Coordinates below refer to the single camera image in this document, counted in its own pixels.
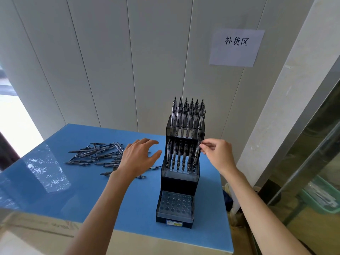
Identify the blue table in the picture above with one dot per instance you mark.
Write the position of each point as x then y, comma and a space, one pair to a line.
79, 196

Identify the person's left hand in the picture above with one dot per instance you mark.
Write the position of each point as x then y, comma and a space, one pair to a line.
135, 159

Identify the person's right hand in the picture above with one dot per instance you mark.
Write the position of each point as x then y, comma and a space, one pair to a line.
219, 154

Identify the pile of black pens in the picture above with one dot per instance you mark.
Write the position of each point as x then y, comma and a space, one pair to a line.
98, 154

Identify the steel framed glass partition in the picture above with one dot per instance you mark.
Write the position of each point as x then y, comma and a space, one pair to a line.
305, 156

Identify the green plastic basket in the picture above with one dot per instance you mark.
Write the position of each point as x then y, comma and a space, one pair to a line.
308, 199

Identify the row of black pens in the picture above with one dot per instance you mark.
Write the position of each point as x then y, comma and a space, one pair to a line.
186, 114
180, 154

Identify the white paper sign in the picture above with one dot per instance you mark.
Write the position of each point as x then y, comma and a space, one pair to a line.
235, 54

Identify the dark framed glass door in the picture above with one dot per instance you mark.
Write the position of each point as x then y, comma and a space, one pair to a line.
13, 124

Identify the person's right forearm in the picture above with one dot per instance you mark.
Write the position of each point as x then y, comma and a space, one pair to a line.
263, 212

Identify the black transparent pen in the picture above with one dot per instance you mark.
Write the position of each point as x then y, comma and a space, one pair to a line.
197, 154

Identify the person's left forearm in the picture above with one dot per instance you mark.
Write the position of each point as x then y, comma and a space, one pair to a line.
98, 217

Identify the black tiered pen display stand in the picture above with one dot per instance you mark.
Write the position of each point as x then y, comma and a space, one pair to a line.
178, 183

